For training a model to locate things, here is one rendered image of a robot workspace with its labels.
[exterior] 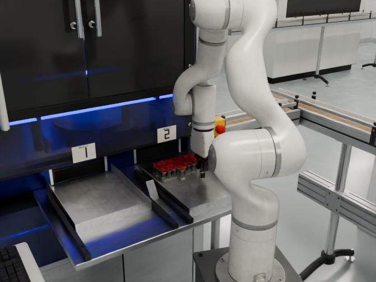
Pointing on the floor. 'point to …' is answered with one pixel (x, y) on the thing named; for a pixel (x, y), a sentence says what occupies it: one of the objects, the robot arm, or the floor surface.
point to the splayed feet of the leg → (327, 261)
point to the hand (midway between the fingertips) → (202, 164)
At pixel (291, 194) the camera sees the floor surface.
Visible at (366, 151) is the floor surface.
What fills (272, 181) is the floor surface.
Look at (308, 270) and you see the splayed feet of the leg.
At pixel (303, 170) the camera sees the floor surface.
